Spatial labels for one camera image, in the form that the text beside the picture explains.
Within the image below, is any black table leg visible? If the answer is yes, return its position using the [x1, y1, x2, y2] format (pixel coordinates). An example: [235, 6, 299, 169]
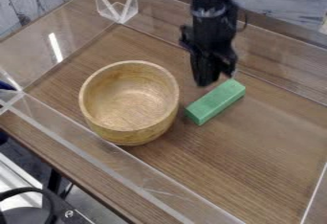
[47, 169, 63, 193]

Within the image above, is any clear acrylic tray wall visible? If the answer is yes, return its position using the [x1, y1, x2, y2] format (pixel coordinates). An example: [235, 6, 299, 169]
[0, 90, 246, 224]

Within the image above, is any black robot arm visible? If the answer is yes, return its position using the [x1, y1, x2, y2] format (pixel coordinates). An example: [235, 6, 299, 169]
[179, 0, 248, 87]

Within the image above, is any black cable loop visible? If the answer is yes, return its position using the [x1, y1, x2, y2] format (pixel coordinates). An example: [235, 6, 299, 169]
[0, 187, 59, 224]

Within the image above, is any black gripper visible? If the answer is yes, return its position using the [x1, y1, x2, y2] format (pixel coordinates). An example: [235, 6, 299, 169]
[180, 9, 238, 87]

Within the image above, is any brown wooden bowl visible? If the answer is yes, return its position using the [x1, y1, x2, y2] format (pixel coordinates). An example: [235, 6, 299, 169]
[78, 60, 180, 146]

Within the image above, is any green rectangular block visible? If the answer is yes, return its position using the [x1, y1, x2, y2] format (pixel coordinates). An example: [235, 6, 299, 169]
[186, 79, 247, 125]

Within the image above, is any clear acrylic corner bracket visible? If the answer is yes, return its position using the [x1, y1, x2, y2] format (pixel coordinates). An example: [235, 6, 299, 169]
[95, 0, 138, 24]

